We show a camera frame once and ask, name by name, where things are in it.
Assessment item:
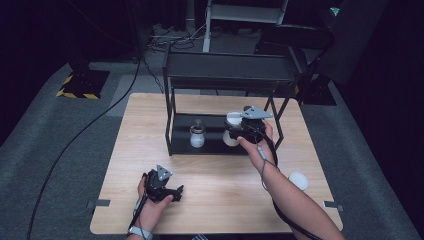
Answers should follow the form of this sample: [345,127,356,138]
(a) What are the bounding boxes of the person's left hand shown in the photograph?
[136,175,175,234]

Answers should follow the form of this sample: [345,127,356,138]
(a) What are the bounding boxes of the grey tape strip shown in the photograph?
[322,200,344,212]
[87,198,112,210]

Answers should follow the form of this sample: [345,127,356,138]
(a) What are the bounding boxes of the bundle of floor cables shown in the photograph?
[146,23,208,53]

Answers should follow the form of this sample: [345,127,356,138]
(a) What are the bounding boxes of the right hand-held gripper cable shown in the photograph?
[248,124,324,240]

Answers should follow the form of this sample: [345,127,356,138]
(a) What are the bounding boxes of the left hand-held gripper cable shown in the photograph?
[127,194,149,235]

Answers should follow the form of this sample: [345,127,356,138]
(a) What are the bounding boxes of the white metal stand frame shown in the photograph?
[201,0,290,54]

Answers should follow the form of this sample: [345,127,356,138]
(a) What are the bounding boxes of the hand-held gripper cable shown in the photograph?
[127,194,149,235]
[248,124,324,240]

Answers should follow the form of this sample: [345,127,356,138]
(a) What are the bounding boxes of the dark panel on stand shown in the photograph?
[314,0,390,86]

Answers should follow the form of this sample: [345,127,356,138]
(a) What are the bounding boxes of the white lid jar yellow powder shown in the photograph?
[288,171,310,192]

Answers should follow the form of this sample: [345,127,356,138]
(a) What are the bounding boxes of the black metal two-tier rack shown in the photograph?
[162,41,299,158]

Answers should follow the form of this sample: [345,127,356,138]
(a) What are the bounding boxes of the silver lid glass jar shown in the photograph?
[189,118,207,149]

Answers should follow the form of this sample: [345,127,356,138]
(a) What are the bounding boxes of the person's right hand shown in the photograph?
[236,119,280,176]

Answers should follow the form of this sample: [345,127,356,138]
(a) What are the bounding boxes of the yellow black striped stand base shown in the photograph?
[55,69,111,100]

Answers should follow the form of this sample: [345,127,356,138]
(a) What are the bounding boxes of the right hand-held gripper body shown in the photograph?
[237,105,274,145]

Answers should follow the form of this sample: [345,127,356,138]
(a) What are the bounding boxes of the black floor cable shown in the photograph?
[25,39,143,240]

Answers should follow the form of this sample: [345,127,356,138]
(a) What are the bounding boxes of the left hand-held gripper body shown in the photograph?
[142,163,175,203]

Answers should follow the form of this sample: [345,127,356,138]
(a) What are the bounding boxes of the white wristwatch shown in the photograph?
[127,225,155,240]

